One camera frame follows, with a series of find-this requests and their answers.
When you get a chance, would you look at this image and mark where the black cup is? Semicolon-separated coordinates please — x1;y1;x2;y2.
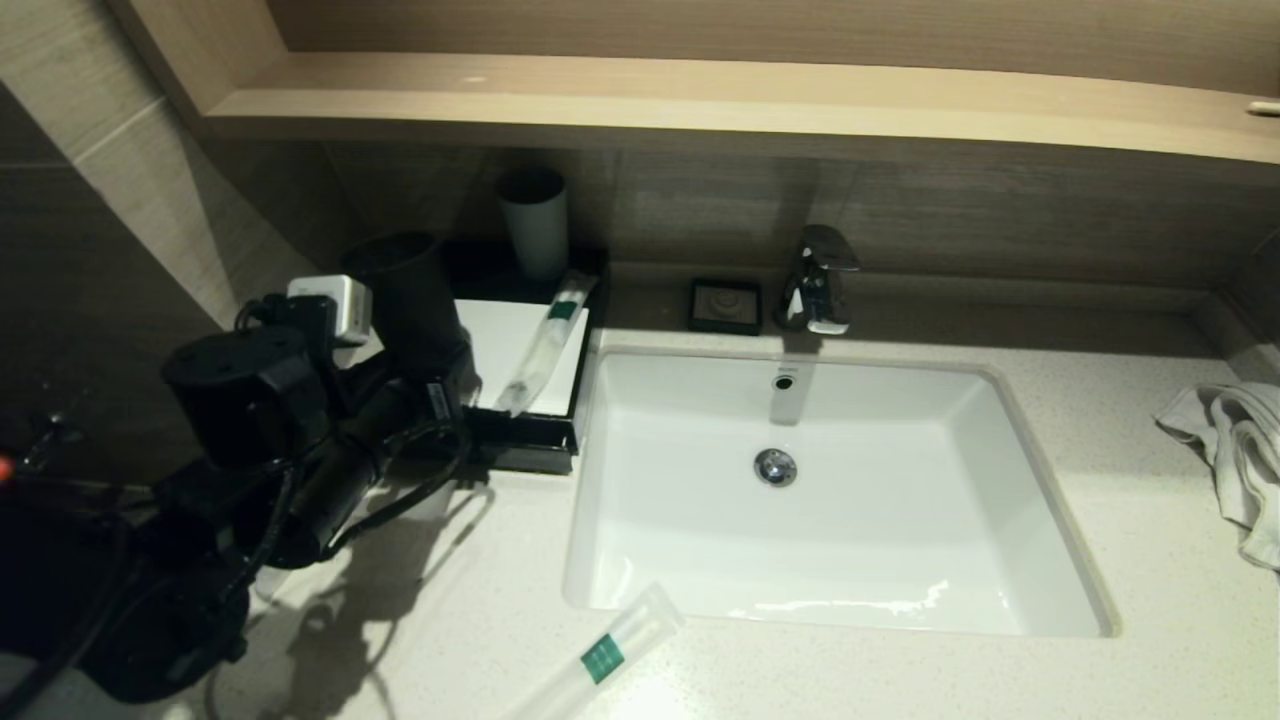
345;232;471;386

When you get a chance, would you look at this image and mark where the white glossy tray surface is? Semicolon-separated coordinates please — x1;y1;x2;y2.
455;298;591;417

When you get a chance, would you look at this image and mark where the black amenity tray box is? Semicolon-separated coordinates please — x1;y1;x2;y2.
440;240;609;475

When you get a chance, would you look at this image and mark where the long green-label toothbrush packet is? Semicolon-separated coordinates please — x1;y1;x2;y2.
497;270;599;417
505;580;686;720

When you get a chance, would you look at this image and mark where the pale grey cup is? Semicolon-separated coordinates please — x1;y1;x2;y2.
497;168;571;284

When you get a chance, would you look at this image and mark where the black square soap dish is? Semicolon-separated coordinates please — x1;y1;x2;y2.
687;278;763;336

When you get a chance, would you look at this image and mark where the chrome faucet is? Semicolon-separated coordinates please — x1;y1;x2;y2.
775;226;859;336

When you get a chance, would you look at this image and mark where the white ceramic sink basin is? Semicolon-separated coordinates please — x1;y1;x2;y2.
563;347;1116;638

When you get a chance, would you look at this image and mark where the light wooden shelf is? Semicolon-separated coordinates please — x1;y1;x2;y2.
200;52;1280;167

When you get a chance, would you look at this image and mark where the crumpled white towel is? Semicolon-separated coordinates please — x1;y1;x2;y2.
1153;383;1280;571

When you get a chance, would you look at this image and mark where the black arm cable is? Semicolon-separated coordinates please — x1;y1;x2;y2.
328;425;473;559

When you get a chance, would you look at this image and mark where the white plastic device corner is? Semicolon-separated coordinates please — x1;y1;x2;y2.
288;275;373;349

